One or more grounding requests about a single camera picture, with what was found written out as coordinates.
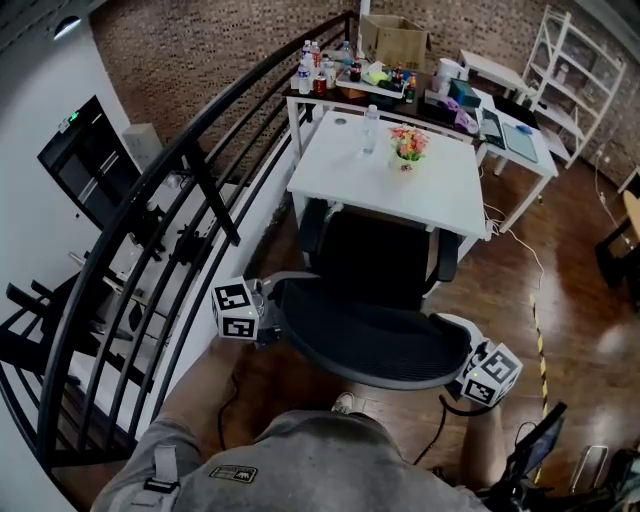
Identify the flower pot with colourful flowers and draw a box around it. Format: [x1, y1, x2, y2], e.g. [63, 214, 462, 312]
[388, 123, 431, 174]

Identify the black mesh office chair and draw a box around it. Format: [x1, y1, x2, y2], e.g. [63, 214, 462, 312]
[272, 197, 474, 392]

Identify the person's right forearm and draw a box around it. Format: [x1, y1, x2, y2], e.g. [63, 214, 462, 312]
[459, 404, 506, 489]

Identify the metal tube frame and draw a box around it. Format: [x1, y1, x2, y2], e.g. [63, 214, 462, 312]
[569, 444, 611, 494]

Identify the white power cable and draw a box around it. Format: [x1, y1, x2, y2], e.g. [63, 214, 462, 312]
[482, 202, 546, 291]

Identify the white wall box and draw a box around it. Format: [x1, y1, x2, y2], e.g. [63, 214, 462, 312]
[122, 123, 164, 171]

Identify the person's left forearm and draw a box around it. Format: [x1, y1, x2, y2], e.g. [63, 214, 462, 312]
[159, 337, 251, 431]

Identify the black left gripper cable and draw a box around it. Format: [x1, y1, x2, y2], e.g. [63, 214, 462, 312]
[216, 372, 241, 451]

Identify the small white table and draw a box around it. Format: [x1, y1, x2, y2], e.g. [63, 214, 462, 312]
[458, 48, 531, 104]

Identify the white paper roll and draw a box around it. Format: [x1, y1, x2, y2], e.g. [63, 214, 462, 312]
[432, 57, 469, 96]

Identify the white tray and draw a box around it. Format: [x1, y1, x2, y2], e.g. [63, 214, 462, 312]
[334, 67, 409, 99]

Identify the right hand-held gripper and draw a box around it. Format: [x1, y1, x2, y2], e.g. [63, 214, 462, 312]
[432, 312, 524, 407]

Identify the round ceiling lamp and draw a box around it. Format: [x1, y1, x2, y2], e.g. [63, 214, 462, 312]
[52, 15, 82, 41]

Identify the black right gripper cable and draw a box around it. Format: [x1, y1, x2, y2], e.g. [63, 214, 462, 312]
[412, 394, 494, 466]

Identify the dark-topped table with white legs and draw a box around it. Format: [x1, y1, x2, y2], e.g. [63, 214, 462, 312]
[282, 64, 481, 161]

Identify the teal box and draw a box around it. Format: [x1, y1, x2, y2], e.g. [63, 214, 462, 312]
[448, 78, 484, 109]

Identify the cardboard box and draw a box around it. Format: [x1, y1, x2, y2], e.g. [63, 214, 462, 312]
[359, 13, 432, 71]

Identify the person's grey shirt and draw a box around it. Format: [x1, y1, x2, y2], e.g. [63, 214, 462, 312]
[92, 409, 494, 512]

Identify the clear water bottle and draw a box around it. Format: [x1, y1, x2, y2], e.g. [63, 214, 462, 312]
[359, 103, 381, 156]

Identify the yellow black floor tape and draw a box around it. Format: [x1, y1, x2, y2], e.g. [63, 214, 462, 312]
[528, 294, 551, 484]

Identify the black monitor on stand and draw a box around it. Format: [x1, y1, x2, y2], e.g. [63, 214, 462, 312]
[502, 401, 569, 484]

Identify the white wall cable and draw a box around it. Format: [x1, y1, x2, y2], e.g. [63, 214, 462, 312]
[592, 147, 624, 224]

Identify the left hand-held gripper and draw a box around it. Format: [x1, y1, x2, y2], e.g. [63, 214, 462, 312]
[210, 271, 322, 350]

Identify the round wooden table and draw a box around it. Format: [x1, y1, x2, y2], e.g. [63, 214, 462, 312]
[594, 189, 640, 291]

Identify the purple cloth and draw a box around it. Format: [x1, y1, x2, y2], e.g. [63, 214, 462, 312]
[438, 97, 480, 134]

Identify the white side table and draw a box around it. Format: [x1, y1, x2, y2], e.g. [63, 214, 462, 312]
[617, 167, 640, 196]

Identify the green cutting mat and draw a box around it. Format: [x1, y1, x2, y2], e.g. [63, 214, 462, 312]
[501, 122, 540, 165]

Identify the white square desk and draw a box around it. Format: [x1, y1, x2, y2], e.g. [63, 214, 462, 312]
[286, 109, 489, 264]

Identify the black metal railing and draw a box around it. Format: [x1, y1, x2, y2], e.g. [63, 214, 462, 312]
[0, 9, 359, 471]

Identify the green tissue pack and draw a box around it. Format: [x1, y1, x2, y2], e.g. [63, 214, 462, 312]
[360, 60, 390, 86]

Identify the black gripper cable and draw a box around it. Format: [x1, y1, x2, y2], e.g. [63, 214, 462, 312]
[412, 394, 494, 466]
[216, 372, 241, 451]

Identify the white shelf rack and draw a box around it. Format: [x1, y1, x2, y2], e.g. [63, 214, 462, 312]
[522, 4, 629, 169]

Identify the black double door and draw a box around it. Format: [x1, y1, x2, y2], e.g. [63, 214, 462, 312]
[37, 94, 144, 231]

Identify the white rectangular desk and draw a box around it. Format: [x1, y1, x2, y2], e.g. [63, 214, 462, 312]
[472, 87, 560, 234]

